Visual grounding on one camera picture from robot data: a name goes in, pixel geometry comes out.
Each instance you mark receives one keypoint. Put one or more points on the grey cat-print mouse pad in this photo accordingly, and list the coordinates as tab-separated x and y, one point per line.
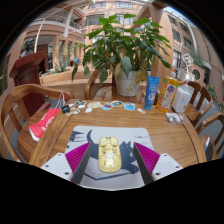
126	136

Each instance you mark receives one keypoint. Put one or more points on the blue squeeze tube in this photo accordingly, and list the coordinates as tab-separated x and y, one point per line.
151	93

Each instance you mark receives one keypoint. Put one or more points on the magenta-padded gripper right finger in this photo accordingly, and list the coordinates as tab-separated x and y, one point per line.
165	166

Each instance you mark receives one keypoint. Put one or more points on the small clear tissue packet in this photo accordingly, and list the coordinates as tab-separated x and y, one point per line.
174	117

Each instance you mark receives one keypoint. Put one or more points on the wooden planter box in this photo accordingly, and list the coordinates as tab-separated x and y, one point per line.
63	83

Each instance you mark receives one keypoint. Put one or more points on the white abstract sculpture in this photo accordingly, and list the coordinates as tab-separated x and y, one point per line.
187	62

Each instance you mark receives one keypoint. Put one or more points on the red paper bag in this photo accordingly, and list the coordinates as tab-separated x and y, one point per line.
43	125

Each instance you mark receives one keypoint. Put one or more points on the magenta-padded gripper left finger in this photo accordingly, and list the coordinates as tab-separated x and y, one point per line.
56	165

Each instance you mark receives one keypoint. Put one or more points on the wooden armchair with red bag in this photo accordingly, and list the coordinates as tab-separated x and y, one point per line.
23	143

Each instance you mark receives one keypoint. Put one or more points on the dark bust statue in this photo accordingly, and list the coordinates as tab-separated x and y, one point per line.
27	48

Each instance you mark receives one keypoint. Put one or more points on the beige sticker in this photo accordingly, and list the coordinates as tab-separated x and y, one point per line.
94	105

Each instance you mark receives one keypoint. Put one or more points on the dark red wooden pedestal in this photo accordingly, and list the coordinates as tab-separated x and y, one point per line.
28	80

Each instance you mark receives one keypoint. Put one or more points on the round blue white sticker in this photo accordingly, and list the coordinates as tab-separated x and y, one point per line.
129	106
107	106

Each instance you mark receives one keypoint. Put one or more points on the green plant in white pot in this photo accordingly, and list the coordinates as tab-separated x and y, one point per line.
123	50

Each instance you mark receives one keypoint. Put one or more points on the white pump bottle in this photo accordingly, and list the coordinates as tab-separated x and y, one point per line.
181	98

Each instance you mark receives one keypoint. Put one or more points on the small black clip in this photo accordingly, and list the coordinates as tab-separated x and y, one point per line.
66	109

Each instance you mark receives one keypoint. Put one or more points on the orange dish soap bottle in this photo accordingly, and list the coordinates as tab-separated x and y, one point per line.
166	95

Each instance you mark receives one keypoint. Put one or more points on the wooden armchair with black notebook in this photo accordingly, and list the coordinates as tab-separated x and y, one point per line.
216	118

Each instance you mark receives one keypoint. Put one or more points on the black notebook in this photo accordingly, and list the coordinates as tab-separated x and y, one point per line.
208	148

